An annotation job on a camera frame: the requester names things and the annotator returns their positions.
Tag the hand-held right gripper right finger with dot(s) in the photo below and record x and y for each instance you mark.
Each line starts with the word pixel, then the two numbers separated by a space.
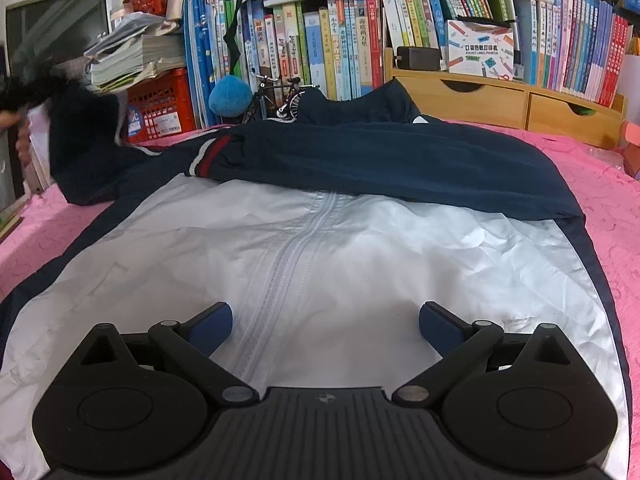
pixel 440 329

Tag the row of colourful children's books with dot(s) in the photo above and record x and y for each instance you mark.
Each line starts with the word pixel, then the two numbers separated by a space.
pixel 325 50

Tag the large red plastic crate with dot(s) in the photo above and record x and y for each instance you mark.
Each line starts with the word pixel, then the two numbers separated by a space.
pixel 165 95

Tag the row of pastel spine books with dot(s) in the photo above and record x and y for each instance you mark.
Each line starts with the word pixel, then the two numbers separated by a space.
pixel 575 45

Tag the stack of papers and booklets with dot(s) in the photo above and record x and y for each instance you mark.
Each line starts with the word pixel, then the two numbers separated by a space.
pixel 140 55

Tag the round blue plush toy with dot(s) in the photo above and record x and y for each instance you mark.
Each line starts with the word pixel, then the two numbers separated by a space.
pixel 230 96

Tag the black power adapter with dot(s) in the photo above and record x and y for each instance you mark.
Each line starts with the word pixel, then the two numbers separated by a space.
pixel 417 58

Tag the row of green spine books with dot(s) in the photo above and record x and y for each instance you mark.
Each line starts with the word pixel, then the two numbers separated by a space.
pixel 425 5

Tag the white label printer box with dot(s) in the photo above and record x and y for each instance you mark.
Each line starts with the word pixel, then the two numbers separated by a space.
pixel 480 50

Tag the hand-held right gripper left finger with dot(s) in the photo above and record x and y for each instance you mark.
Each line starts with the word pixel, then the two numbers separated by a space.
pixel 212 329

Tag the miniature bicycle model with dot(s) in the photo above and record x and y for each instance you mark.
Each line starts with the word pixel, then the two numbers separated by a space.
pixel 285 103

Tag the person's left hand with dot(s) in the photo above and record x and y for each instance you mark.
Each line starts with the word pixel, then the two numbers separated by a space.
pixel 24 145

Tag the row of thin blue books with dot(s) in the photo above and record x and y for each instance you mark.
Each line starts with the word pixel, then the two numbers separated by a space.
pixel 200 60

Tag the white and navy jacket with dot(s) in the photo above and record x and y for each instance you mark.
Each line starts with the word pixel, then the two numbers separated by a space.
pixel 350 270

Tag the wooden drawer organizer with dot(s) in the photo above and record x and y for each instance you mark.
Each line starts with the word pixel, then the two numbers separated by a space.
pixel 480 95

